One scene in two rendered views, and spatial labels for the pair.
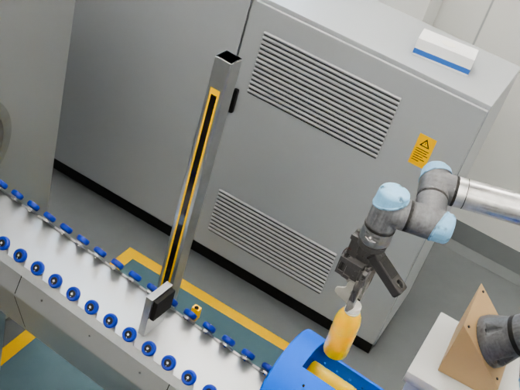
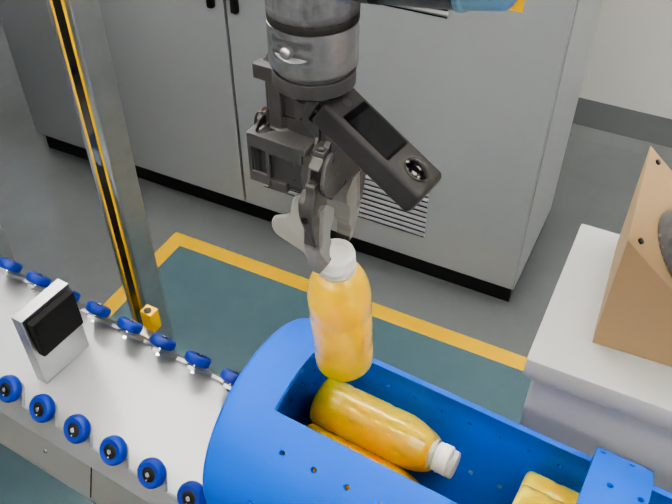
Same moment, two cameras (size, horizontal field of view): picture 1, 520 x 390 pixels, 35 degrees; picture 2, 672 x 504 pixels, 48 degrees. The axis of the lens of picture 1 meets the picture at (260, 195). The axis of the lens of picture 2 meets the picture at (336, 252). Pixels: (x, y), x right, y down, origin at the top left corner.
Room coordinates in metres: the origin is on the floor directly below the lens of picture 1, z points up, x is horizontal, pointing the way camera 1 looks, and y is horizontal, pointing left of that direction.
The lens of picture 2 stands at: (1.04, -0.39, 1.95)
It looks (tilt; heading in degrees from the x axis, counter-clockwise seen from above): 43 degrees down; 8
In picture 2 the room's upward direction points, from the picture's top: straight up
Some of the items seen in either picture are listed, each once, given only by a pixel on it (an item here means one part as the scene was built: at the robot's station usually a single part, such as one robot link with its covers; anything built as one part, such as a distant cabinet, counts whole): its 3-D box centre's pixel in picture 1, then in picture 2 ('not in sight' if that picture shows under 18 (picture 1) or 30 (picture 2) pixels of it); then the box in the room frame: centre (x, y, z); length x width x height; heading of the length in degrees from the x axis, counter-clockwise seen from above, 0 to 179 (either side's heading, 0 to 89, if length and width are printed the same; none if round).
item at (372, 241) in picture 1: (375, 234); (311, 44); (1.60, -0.29, 1.66); 0.08 x 0.08 x 0.05
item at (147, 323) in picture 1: (157, 310); (55, 333); (1.79, 0.19, 1.00); 0.10 x 0.04 x 0.15; 157
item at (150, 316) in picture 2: (190, 316); (140, 327); (1.90, 0.09, 0.92); 0.08 x 0.03 x 0.05; 157
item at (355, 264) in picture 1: (362, 258); (308, 124); (1.60, -0.28, 1.58); 0.09 x 0.08 x 0.12; 67
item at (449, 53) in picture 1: (445, 52); not in sight; (3.22, -0.54, 1.48); 0.24 x 0.12 x 0.08; 79
